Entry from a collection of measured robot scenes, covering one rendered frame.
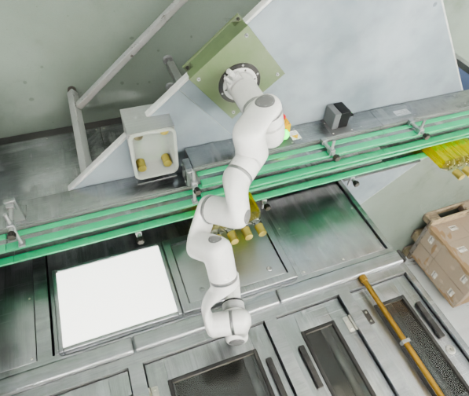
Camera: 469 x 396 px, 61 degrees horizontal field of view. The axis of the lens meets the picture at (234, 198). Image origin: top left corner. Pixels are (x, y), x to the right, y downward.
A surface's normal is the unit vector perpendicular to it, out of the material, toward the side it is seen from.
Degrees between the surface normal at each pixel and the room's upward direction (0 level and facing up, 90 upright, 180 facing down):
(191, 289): 90
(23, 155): 90
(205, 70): 1
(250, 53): 1
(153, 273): 90
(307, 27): 0
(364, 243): 90
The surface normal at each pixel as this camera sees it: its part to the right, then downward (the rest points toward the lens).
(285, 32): 0.35, 0.70
